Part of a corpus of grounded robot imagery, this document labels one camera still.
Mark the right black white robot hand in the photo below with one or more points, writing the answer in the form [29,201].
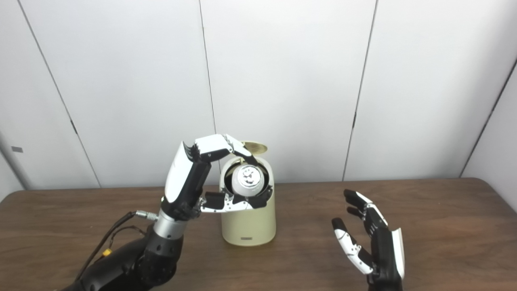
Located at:
[383,258]

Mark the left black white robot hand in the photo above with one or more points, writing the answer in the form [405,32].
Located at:
[181,178]

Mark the small white plastic bottle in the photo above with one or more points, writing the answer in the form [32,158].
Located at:
[247,180]

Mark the cream-colored cylindrical bin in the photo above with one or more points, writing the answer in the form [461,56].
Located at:
[248,226]

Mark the round cream bin lid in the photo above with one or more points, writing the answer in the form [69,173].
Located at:
[258,147]

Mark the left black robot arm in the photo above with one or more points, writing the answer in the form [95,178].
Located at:
[153,258]

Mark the black wall panel clip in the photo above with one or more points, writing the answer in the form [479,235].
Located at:
[354,120]
[74,127]

